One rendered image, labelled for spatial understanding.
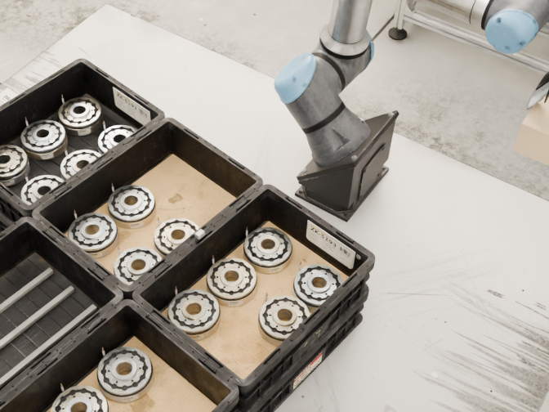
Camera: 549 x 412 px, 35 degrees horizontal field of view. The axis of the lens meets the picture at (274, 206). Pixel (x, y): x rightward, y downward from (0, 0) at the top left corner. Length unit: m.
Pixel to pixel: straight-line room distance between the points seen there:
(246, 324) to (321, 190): 0.46
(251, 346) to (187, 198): 0.41
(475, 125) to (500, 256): 1.39
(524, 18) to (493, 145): 1.86
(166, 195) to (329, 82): 0.45
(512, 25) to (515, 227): 0.76
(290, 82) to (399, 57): 1.73
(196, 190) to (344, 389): 0.55
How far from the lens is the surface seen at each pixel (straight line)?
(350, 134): 1.99
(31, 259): 1.89
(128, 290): 1.68
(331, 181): 2.02
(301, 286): 1.76
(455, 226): 2.13
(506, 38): 1.54
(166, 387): 1.68
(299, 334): 1.62
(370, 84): 3.51
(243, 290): 1.76
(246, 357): 1.70
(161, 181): 1.99
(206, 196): 1.95
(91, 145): 2.09
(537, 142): 1.80
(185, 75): 2.44
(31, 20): 3.87
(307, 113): 1.97
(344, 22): 1.96
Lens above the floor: 2.30
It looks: 49 degrees down
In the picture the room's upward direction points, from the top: 3 degrees clockwise
